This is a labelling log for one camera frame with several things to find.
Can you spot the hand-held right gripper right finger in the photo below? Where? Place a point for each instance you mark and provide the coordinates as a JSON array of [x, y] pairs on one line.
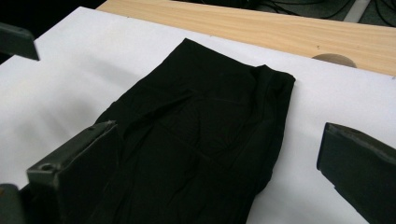
[[361, 174]]

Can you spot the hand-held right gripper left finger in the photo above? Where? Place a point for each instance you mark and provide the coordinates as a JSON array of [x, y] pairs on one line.
[[84, 161]]

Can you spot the black shirt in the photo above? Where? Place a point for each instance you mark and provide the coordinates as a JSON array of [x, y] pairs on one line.
[[202, 124]]

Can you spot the white board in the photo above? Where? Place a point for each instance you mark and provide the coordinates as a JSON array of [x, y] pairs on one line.
[[77, 77]]

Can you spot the wooden table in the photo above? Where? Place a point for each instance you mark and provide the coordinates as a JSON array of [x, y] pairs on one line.
[[249, 28]]

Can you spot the white metal desk frame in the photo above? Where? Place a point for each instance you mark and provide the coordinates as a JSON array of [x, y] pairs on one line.
[[357, 9]]

